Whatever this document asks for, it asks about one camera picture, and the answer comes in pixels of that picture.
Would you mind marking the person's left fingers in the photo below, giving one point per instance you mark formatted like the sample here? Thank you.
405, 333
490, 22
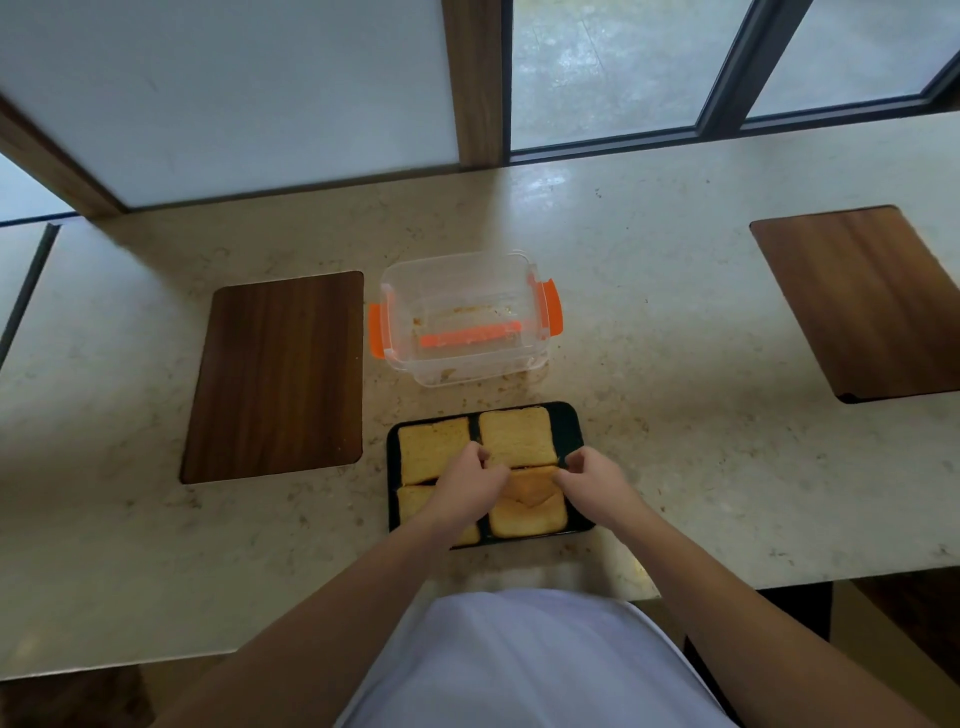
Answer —
486, 466

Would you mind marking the clear container with orange clips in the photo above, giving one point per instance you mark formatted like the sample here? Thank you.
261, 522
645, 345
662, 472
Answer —
465, 315

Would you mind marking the brown wooden placemat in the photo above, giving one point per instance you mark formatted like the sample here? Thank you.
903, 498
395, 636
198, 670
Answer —
862, 300
277, 375

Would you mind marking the person's right forearm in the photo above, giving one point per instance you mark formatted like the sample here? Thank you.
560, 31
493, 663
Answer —
735, 622

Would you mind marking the frosted white panel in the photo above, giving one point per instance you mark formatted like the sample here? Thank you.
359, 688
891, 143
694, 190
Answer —
225, 90

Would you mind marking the person's right hand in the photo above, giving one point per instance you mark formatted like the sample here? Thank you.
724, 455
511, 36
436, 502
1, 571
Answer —
600, 491

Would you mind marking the person's left forearm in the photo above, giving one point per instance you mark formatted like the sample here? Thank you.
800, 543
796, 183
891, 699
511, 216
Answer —
337, 622

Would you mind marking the person's right fingers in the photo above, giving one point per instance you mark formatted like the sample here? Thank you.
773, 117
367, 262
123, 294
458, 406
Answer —
574, 472

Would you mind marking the brown wooden beam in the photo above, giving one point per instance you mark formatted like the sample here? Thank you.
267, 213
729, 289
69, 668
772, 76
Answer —
52, 165

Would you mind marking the dark window frame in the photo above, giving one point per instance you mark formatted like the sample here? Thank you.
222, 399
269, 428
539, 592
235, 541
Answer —
739, 67

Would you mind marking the pale bread slice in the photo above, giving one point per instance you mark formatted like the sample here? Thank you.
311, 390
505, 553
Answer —
414, 501
529, 519
517, 436
431, 448

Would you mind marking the person's left hand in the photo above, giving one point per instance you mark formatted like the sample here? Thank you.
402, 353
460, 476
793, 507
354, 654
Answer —
457, 491

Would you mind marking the white shirt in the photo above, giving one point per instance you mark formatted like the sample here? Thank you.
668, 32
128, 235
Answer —
532, 660

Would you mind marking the brown wooden pillar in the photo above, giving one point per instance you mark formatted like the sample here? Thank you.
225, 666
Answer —
474, 75

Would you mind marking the black rectangular tray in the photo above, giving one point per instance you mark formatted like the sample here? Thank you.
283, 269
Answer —
570, 431

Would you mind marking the golden brown bread slice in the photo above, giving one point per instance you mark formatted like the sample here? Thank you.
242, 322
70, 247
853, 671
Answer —
531, 486

